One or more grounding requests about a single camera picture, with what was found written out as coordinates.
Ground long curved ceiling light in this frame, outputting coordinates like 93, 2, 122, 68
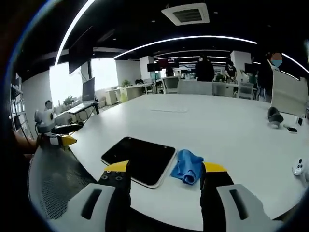
113, 35, 258, 59
54, 0, 97, 66

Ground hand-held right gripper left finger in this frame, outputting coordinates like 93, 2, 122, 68
67, 160, 132, 232

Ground white ceiling air vent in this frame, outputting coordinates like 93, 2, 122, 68
161, 2, 210, 26

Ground white handheld controller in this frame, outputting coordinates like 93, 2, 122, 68
292, 158, 307, 176

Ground black and grey headset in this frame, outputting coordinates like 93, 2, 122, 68
267, 106, 284, 127

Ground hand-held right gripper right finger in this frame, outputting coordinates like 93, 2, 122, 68
199, 162, 269, 232

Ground blue cleaning cloth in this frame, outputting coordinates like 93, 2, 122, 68
170, 149, 204, 185

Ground black tablet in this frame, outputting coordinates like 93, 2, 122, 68
100, 136, 177, 189

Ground laptop stand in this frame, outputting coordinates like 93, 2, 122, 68
66, 101, 100, 116

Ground grey mesh office chair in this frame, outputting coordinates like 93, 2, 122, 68
27, 142, 103, 220

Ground open silver laptop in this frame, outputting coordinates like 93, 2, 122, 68
81, 76, 97, 104

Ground black hanging monitor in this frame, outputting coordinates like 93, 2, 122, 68
68, 47, 92, 75

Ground metal storage shelf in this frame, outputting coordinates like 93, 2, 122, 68
9, 83, 33, 140

